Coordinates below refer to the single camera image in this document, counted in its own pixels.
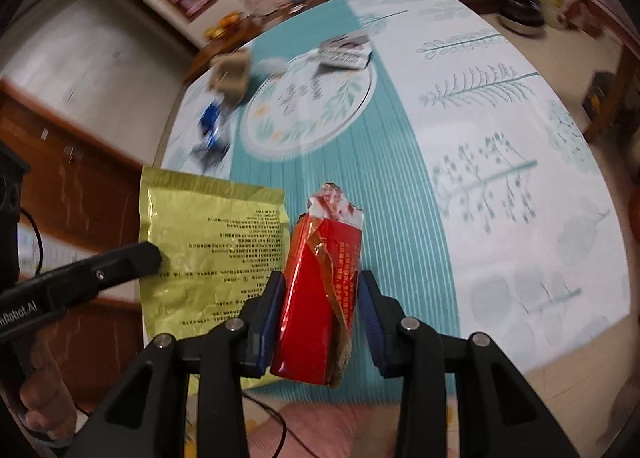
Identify bowl of fruit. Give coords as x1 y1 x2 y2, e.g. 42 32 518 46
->
204 11 243 40

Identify black cable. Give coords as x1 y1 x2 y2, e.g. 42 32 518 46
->
240 388 321 458

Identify person's left hand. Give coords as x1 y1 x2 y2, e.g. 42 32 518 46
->
20 334 77 442

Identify yellow-green foil bag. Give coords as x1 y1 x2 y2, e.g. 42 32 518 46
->
139 167 290 339

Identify blue white snack wrapper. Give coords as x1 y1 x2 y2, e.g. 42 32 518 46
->
191 99 231 173

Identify pink trouser legs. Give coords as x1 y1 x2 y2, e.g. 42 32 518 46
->
248 403 399 457

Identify brown pulp cup carrier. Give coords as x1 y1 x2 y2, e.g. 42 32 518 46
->
209 48 252 106

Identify red cigarette box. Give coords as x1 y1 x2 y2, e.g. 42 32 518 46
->
270 183 363 386

